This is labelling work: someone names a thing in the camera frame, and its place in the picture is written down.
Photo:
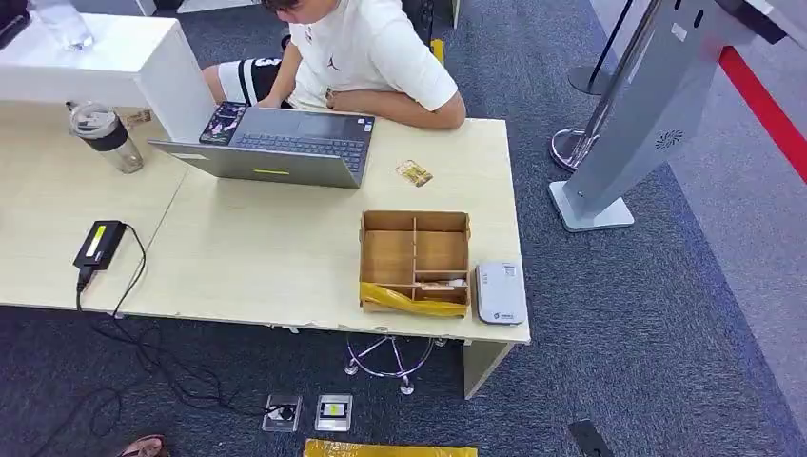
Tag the wooden compartment box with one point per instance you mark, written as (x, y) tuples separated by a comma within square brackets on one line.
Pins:
[(391, 252)]

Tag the gold printed card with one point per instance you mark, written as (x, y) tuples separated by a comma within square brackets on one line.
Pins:
[(414, 173)]

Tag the cards stack in box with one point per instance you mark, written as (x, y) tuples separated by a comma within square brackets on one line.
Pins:
[(444, 284)]

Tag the yellow plastic strip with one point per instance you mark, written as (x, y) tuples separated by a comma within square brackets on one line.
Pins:
[(403, 304)]

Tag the white card reader device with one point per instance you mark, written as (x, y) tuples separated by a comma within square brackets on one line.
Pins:
[(500, 293)]

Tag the pale wooden desk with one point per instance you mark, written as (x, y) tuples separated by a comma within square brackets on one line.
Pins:
[(44, 240), (271, 252)]

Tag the grey laptop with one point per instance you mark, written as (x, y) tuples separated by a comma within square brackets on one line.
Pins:
[(284, 151)]

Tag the chrome stool base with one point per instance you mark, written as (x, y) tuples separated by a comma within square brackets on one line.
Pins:
[(388, 372)]

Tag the person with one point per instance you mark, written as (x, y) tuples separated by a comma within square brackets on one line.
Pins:
[(372, 50)]

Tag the smartphone with patterned case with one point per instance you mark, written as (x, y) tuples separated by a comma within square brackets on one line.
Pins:
[(222, 123)]

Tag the steel floor socket with plug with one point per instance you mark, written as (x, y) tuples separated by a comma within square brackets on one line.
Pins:
[(282, 413)]

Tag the yellow sheet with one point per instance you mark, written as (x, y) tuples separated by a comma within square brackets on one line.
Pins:
[(391, 450)]

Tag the silver kiosk stand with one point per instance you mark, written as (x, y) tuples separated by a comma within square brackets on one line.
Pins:
[(655, 107)]

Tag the black power adapter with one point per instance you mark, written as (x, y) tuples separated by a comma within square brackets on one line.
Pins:
[(99, 245)]

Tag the clear tumbler with black band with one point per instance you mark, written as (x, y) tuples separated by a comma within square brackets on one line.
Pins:
[(107, 135)]

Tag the person's foot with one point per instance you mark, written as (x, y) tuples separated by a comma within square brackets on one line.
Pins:
[(145, 447)]

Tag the white raised shelf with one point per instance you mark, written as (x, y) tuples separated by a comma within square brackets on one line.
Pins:
[(94, 63)]

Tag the black object on shelf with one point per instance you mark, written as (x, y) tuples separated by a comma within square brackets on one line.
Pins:
[(11, 22)]

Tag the chrome stanchion post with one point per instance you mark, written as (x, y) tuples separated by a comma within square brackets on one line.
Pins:
[(570, 148)]

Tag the black stanchion post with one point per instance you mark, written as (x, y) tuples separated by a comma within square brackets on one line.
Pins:
[(589, 79)]

